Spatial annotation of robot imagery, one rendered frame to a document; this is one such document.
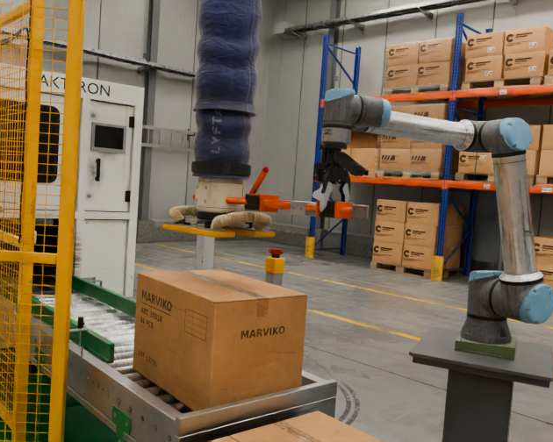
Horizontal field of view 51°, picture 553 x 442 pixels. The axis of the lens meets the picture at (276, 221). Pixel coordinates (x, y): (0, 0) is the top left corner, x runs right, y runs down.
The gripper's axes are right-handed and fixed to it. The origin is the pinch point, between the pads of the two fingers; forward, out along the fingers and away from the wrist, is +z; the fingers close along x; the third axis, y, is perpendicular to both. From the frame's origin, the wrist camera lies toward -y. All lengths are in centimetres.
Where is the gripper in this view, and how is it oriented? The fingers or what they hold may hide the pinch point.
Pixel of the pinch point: (334, 210)
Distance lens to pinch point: 180.2
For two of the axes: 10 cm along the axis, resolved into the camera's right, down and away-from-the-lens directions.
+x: -7.6, -0.2, -6.5
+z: -0.8, 10.0, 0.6
